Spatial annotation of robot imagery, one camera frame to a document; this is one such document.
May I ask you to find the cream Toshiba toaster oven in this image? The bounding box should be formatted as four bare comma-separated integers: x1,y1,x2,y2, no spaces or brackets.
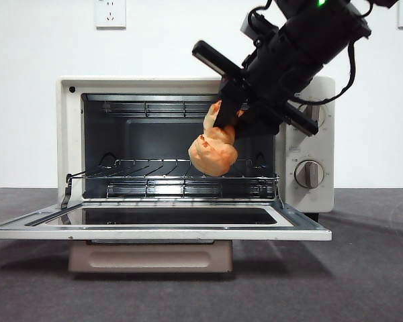
56,75,336,215

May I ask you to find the black cable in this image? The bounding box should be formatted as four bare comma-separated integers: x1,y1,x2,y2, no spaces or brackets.
247,0,276,44
322,36,359,105

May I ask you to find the pale grey camera box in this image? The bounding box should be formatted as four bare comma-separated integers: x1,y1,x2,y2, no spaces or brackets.
240,15,279,43

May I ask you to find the cream oven knob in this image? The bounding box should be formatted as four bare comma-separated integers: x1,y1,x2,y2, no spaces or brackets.
294,160,325,189
302,103,327,127

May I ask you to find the metal wire oven rack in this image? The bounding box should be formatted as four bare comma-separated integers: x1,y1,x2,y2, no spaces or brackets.
66,158,283,202

